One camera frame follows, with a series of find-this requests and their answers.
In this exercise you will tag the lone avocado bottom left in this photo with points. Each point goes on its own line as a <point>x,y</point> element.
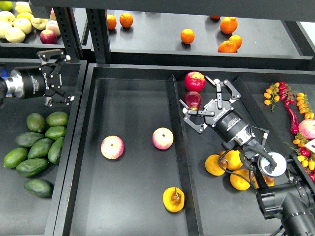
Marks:
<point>39,187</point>

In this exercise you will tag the avocado top left of pile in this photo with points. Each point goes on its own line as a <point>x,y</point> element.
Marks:
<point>36,122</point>

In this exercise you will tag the avocado top right of pile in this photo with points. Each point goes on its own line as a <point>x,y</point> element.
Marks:
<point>58,118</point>

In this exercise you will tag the avocado of pile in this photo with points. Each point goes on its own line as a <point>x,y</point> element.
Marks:
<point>58,118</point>
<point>36,122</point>

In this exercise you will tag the orange on shelf far left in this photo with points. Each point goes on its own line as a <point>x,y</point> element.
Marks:
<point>111,21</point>

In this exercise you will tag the pink peach right edge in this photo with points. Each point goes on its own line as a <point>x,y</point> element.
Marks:
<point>307,128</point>

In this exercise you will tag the yellow apple on shelf front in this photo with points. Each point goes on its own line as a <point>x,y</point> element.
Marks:
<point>14,35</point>

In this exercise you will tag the bright red apple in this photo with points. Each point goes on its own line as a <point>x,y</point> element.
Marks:
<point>194,81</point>

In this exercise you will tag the black left tray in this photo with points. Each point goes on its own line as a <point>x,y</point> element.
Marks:
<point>22,213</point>

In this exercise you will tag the pink apple left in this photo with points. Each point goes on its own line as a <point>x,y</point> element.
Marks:
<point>112,147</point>

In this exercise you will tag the green avocado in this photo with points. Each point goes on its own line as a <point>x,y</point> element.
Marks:
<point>55,151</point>

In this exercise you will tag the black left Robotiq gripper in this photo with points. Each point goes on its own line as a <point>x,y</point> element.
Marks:
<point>32,82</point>

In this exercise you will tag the red apple on shelf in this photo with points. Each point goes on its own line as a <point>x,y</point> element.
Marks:
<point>47,36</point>

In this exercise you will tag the orange cherry tomato vine left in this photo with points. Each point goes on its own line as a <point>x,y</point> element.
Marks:
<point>271,95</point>

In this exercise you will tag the orange cherry tomato vine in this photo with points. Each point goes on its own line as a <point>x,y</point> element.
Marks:
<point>304,106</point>
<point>271,95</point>

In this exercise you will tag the avocado pile middle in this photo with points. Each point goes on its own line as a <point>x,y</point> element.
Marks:
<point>55,132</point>

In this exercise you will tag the pink apple right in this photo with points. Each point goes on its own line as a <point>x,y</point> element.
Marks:
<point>162,138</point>

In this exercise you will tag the orange cherry tomato vine right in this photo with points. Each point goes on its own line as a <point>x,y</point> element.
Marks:
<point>304,106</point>

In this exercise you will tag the orange on shelf front right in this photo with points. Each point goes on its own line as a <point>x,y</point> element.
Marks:
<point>227,46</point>

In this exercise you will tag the red chili pepper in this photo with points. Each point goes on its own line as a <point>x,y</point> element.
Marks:
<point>294,123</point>

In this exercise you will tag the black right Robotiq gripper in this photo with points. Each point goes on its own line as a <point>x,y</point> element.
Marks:
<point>227,123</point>

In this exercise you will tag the orange on shelf centre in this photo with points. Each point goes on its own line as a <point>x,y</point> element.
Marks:
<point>187,36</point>

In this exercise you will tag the black right tray divider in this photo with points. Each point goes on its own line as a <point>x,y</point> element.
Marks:
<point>258,110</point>

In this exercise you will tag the yellow pear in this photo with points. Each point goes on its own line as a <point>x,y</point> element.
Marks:
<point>232,161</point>
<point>173,199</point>
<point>240,179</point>
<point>212,165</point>
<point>270,181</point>

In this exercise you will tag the pink apple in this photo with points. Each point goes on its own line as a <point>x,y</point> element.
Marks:
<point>162,138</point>
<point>112,147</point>

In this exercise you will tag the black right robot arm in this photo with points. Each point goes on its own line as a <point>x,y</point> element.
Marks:
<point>282,188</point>

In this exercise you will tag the dark red apple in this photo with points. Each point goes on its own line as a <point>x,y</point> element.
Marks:
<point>193,100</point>

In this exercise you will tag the black middle tray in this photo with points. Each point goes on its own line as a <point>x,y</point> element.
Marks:
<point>123,197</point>

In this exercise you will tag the black tray divider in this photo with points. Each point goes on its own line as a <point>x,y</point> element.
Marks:
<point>192,211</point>
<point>258,110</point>

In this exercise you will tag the black tray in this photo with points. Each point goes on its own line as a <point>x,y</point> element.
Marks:
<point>123,197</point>
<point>22,213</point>

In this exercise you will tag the large orange on shelf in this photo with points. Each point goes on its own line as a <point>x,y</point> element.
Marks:
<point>228,25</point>

